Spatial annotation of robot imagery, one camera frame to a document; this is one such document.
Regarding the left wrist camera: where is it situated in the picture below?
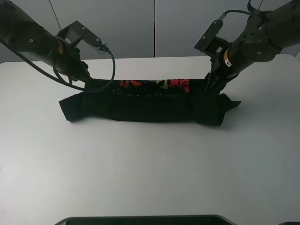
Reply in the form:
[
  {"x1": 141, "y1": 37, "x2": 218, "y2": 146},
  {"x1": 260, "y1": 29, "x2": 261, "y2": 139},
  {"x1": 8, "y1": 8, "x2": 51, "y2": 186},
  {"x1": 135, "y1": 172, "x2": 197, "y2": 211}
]
[{"x1": 57, "y1": 21, "x2": 111, "y2": 53}]

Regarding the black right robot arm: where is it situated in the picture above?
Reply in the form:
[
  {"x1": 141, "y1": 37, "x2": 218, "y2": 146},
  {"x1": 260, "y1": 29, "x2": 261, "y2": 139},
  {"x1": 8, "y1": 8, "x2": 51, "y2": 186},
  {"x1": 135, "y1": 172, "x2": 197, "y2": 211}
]
[{"x1": 198, "y1": 0, "x2": 300, "y2": 92}]

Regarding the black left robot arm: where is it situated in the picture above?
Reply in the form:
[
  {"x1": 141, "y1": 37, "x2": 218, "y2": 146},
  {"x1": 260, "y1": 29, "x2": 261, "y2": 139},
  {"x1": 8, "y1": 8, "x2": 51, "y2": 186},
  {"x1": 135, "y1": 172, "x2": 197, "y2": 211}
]
[{"x1": 0, "y1": 0, "x2": 91, "y2": 83}]

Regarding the black printed t-shirt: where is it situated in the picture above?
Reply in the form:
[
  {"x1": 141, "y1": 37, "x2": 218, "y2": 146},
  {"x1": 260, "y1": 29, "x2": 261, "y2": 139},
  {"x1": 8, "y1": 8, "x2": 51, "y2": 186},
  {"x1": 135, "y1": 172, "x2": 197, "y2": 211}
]
[{"x1": 59, "y1": 79, "x2": 241, "y2": 127}]

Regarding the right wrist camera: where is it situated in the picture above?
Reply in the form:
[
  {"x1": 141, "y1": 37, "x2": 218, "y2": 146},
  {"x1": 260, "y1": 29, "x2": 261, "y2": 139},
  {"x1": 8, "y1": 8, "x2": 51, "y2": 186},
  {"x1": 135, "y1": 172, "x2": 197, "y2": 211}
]
[{"x1": 194, "y1": 19, "x2": 229, "y2": 57}]

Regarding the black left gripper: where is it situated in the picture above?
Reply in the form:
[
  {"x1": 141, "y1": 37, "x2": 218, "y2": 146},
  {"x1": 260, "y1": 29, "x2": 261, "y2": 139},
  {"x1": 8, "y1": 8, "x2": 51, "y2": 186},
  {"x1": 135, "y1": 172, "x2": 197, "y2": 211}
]
[{"x1": 52, "y1": 36, "x2": 90, "y2": 83}]

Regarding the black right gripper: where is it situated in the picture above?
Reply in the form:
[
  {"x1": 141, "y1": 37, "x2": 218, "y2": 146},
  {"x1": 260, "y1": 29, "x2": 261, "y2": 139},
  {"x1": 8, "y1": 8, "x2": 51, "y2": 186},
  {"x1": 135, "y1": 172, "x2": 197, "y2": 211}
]
[{"x1": 205, "y1": 44, "x2": 253, "y2": 93}]

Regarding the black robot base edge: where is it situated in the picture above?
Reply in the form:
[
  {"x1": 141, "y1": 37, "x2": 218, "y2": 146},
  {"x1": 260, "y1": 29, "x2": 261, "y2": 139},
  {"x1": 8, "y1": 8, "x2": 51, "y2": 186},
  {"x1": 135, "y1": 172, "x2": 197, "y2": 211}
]
[{"x1": 57, "y1": 215, "x2": 234, "y2": 225}]

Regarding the black left camera cable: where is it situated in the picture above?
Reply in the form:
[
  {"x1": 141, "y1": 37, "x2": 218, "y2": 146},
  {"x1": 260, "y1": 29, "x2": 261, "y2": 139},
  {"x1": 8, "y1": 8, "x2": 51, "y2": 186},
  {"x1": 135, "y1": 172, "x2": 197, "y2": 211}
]
[{"x1": 0, "y1": 38, "x2": 116, "y2": 92}]

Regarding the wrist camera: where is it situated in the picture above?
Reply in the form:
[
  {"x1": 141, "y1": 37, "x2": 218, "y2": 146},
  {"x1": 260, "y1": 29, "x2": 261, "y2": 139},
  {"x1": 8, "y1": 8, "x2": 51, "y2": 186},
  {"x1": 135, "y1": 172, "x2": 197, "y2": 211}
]
[
  {"x1": 194, "y1": 19, "x2": 229, "y2": 57},
  {"x1": 57, "y1": 21, "x2": 111, "y2": 53}
]

